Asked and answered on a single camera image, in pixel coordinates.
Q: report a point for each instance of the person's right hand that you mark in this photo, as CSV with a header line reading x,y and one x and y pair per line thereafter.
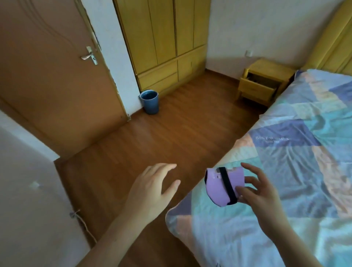
x,y
265,203

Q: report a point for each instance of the person's left hand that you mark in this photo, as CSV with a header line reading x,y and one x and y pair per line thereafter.
x,y
145,198

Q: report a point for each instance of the purple eye mask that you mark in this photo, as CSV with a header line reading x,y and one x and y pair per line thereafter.
x,y
217,189

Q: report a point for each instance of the person's left forearm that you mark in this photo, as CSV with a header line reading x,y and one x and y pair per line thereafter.
x,y
115,244

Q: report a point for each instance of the patchwork bed sheet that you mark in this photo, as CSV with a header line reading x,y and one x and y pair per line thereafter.
x,y
302,151

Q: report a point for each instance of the wooden nightstand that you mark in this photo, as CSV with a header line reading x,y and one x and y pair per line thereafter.
x,y
272,68

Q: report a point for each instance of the yellow padded headboard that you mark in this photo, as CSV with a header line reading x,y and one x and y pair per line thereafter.
x,y
330,41

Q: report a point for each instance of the blue waste bin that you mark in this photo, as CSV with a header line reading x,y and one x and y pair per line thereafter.
x,y
150,104

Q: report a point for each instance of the brown wooden door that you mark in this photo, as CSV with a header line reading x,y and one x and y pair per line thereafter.
x,y
49,82

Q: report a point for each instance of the yellow wooden wardrobe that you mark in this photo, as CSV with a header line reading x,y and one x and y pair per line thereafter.
x,y
165,41

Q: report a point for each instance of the white wall socket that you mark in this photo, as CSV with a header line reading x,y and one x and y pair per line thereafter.
x,y
249,53

